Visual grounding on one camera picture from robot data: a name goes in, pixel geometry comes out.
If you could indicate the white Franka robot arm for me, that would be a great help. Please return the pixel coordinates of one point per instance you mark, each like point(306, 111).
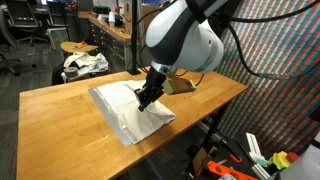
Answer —
point(186, 40)

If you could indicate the black equipment case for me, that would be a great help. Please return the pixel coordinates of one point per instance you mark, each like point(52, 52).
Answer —
point(100, 10)

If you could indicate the orange red cap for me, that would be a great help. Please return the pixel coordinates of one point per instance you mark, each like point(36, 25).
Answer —
point(292, 157)

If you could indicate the grey duct tape roll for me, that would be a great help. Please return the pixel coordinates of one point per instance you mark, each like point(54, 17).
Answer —
point(70, 71)

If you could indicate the large cardboard box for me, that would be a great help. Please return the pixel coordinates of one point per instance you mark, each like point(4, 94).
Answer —
point(143, 15)

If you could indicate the black tool board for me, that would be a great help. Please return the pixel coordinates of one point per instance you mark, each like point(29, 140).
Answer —
point(233, 146)

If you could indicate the multicolour patterned backdrop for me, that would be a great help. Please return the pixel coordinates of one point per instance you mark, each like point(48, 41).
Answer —
point(280, 110)

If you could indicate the black bottle red top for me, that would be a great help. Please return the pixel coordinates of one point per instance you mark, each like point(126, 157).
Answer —
point(118, 18)

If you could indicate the crumpled white cloth pile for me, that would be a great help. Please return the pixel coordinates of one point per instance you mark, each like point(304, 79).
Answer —
point(88, 61)

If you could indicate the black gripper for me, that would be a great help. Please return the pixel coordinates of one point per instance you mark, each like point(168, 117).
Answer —
point(154, 81)

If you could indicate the small yellow red tool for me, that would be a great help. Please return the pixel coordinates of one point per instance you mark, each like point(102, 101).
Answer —
point(80, 44)

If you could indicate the black table leg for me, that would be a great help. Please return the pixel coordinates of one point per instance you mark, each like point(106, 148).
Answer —
point(213, 133)

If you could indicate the round wooden side table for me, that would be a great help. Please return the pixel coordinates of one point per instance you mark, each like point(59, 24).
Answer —
point(75, 47)

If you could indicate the white woven towel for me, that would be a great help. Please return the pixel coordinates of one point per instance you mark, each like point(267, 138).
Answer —
point(146, 120)

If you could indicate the small open cardboard box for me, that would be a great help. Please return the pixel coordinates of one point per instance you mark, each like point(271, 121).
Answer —
point(201, 160)

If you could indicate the white plastic bucket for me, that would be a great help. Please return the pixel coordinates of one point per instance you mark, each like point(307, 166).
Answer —
point(303, 166)

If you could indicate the white paper cup stack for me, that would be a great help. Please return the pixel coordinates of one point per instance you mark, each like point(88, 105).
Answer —
point(111, 20)

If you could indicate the silver metal rail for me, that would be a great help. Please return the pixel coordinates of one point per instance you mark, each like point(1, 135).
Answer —
point(208, 128)

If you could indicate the white aluminium extrusion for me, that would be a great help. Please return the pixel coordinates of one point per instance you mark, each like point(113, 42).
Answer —
point(261, 171)
point(254, 145)

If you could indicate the orange spirit level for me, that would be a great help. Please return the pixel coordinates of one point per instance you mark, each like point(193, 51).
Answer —
point(223, 170)

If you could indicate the yellow green plastic part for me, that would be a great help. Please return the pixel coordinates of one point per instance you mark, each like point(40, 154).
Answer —
point(279, 160)

